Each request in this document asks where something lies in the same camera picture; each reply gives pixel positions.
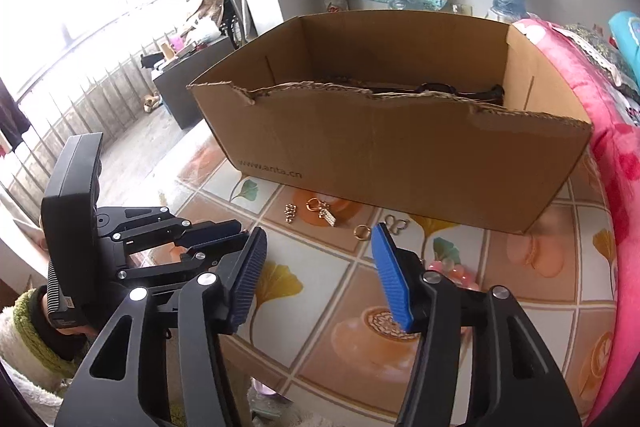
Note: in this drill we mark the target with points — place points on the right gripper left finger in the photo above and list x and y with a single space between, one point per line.
160 351

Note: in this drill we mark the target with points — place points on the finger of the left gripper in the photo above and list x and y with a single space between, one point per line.
149 226
205 243

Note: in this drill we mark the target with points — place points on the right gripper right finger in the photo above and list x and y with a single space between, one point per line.
514 378

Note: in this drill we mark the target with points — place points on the gold ring earring with charm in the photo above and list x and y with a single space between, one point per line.
322 209

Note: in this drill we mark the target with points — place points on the gold butterfly brooch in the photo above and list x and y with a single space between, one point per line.
394 224

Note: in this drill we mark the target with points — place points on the purple kids smartwatch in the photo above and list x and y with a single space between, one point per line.
494 95

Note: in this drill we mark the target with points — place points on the person left hand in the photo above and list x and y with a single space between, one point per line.
85 330

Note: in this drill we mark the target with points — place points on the patterned tablecloth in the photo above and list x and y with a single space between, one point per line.
361 310

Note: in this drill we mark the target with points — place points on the dark grey cabinet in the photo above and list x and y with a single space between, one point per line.
172 83

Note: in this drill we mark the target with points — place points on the brown cardboard box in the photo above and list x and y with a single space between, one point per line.
277 111

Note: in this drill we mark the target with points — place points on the pink floral blanket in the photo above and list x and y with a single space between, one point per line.
614 147

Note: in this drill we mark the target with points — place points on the grey lace pillow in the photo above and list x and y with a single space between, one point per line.
605 56

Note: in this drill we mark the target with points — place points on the blue cartoon pillow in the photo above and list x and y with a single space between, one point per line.
625 29

